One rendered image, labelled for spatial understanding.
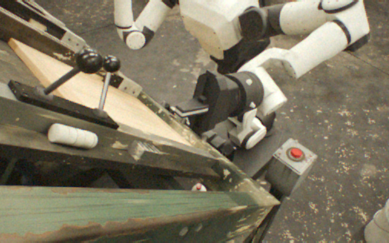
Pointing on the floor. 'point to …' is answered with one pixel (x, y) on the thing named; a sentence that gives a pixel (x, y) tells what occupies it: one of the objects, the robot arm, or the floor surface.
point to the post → (275, 211)
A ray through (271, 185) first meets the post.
